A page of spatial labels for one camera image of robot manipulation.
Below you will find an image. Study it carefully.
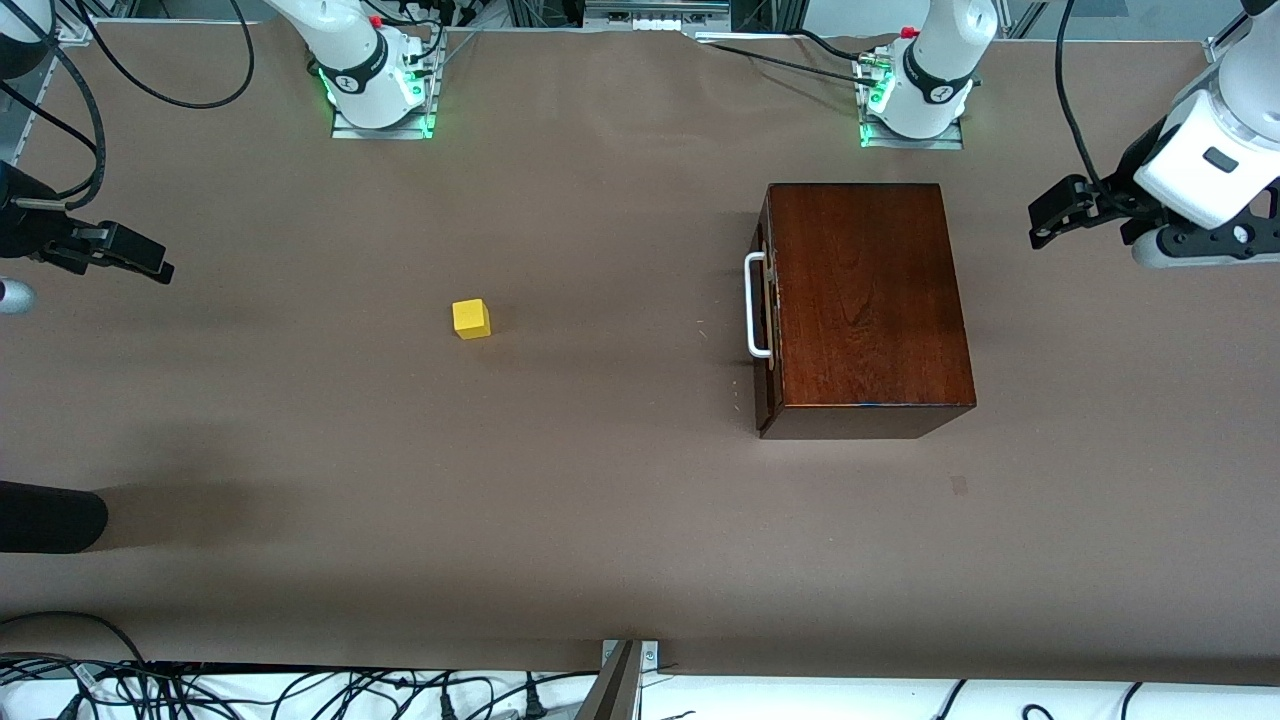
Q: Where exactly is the wooden drawer with white handle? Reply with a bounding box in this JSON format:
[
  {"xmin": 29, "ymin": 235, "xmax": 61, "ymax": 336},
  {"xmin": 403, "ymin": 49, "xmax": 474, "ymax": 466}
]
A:
[{"xmin": 745, "ymin": 215, "xmax": 786, "ymax": 433}]

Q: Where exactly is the dark wooden drawer cabinet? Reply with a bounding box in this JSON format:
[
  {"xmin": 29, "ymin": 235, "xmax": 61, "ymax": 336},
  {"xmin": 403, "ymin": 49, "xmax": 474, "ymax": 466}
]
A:
[{"xmin": 755, "ymin": 183, "xmax": 978, "ymax": 439}]

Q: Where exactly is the black ribbed cylinder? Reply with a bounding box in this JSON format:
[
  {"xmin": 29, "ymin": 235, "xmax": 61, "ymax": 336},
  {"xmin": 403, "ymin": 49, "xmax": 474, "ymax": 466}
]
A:
[{"xmin": 0, "ymin": 480, "xmax": 109, "ymax": 553}]

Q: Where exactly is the brown table cover sheet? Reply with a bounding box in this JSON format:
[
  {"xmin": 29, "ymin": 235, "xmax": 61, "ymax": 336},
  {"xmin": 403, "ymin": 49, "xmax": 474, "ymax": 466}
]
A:
[{"xmin": 0, "ymin": 22, "xmax": 1280, "ymax": 686}]

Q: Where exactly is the white power strip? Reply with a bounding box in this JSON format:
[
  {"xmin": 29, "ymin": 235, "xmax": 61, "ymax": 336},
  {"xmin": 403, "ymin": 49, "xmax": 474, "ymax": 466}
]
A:
[{"xmin": 583, "ymin": 0, "xmax": 731, "ymax": 33}]

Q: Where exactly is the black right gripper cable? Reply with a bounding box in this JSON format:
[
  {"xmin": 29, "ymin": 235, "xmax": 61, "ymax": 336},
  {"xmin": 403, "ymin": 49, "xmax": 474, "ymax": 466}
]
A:
[{"xmin": 0, "ymin": 20, "xmax": 109, "ymax": 211}]

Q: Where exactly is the long black looping cable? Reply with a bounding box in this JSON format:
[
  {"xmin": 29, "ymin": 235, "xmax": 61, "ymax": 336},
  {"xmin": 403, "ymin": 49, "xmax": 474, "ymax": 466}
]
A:
[{"xmin": 75, "ymin": 0, "xmax": 256, "ymax": 109}]

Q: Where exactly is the aluminium frame profile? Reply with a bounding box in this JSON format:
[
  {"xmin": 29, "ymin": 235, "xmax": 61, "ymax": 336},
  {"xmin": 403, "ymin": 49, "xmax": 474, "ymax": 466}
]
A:
[{"xmin": 1203, "ymin": 0, "xmax": 1280, "ymax": 69}]

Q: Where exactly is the black base connector cable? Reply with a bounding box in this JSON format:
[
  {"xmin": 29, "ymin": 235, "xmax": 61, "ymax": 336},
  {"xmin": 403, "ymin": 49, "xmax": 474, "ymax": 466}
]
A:
[{"xmin": 690, "ymin": 35, "xmax": 891, "ymax": 86}]

